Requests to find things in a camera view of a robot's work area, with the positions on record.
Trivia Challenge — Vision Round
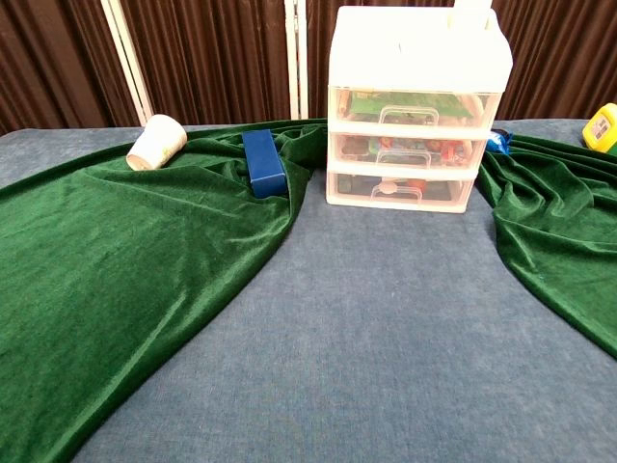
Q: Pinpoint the upright white frame pole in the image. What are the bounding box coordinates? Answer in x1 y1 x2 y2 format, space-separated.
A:
283 0 309 122

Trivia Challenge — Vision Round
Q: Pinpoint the white plastic drawer unit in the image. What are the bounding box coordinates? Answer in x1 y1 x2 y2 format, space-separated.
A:
326 5 514 214

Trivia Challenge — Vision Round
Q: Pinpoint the blue snack packet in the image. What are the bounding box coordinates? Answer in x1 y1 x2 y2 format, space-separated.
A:
485 128 513 156

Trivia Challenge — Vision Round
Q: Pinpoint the brown pleated curtain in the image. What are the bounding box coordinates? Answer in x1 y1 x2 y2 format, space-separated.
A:
0 0 617 137

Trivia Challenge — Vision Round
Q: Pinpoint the clear drawer with colourful items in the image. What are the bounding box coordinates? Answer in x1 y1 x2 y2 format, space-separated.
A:
329 132 489 171

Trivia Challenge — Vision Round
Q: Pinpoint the slanted white frame pole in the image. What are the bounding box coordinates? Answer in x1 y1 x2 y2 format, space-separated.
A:
99 0 155 127

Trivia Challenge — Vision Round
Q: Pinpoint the clear drawer with dark items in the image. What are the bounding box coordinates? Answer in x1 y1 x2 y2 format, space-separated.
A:
328 171 476 206

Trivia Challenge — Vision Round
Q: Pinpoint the blue rectangular box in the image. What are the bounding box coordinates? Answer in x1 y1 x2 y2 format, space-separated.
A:
241 128 287 200

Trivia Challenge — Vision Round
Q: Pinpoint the green velvet cloth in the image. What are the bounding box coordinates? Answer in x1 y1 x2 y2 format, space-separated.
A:
0 118 617 463

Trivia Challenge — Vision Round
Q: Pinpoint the white paper cup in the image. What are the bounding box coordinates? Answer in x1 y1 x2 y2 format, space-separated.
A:
125 114 189 172

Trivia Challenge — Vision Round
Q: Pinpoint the yellow container with label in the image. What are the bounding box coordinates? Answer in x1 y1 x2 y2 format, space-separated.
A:
581 102 617 153

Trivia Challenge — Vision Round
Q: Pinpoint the clear drawer with green board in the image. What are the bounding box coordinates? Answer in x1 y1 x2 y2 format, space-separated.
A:
329 86 502 130

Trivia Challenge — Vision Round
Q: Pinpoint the blue-grey table cloth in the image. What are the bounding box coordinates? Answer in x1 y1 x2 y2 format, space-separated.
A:
0 118 617 463

